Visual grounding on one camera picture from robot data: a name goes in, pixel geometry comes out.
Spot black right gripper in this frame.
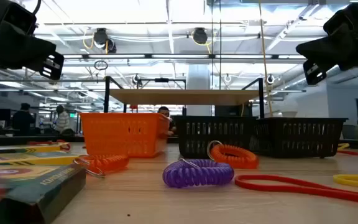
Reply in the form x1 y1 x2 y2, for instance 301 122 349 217
295 0 358 86

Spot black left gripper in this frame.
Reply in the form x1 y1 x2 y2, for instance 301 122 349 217
0 0 65 82

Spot black plastic basket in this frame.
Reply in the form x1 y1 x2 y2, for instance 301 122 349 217
249 117 349 159
173 115 259 159

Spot Crayola crayon box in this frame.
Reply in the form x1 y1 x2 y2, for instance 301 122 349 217
0 162 87 224
0 142 64 154
0 151 81 166

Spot orange plastic basket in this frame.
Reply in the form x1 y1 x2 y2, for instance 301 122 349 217
79 112 171 158

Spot orange coil wristband keychain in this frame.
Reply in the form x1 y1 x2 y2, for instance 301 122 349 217
206 140 260 170
72 154 131 179

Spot purple coil wristband keychain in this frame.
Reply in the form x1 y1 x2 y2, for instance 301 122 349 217
162 157 236 189

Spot person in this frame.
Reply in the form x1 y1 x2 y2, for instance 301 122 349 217
52 105 72 135
12 102 37 137
157 106 177 137

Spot long ceiling light bar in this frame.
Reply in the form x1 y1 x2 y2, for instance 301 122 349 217
62 53 307 60

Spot wooden riser shelf black legs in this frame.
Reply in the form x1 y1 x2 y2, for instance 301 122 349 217
103 75 265 119

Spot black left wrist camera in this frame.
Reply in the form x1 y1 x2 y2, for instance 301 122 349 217
3 1 39 35

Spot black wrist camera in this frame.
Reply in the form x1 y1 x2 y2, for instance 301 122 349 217
323 8 358 36
3 1 39 35

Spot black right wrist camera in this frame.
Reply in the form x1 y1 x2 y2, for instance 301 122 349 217
323 8 358 36

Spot yellow hanging cable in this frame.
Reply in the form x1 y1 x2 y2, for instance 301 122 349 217
257 0 275 118

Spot hanging black wire loop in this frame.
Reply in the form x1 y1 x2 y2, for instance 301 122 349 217
93 59 109 72

